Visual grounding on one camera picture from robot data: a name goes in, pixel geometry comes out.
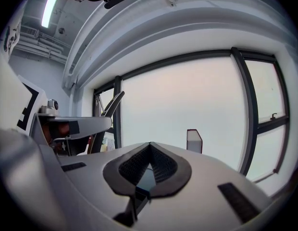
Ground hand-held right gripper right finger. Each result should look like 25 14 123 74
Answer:
139 141 274 231

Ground black-framed window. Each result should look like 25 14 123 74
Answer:
93 47 291 183

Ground black office chair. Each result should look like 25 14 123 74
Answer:
90 90 126 154

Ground small white card holder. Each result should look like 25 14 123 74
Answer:
102 138 115 152

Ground person's white shirt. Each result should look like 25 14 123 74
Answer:
0 0 29 135

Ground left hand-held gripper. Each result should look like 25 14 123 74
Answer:
16 75 113 157

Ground silver gripper camera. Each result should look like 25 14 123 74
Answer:
39 99 60 117

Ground person's left hand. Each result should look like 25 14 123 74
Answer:
42 122 71 144

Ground long ceiling light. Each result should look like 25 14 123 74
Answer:
41 0 60 29

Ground large white duct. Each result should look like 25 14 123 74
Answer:
62 0 294 96

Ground white ceiling pipes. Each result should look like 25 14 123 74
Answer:
16 25 71 63

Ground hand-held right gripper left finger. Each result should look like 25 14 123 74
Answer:
59 141 151 231

